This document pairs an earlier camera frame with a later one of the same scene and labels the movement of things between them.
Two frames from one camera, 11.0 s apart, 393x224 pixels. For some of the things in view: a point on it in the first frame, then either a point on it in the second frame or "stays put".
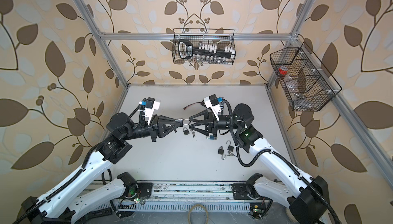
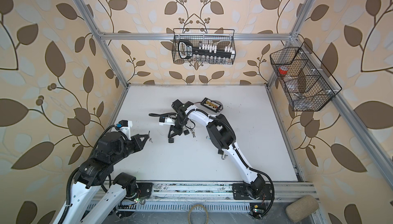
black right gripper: [212, 126] -> [179, 132]
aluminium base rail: [190, 196] stays put
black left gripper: [157, 125] -> [137, 141]
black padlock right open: [220, 151] stays put
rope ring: [188, 217] stays put
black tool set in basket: [186, 50] stays put
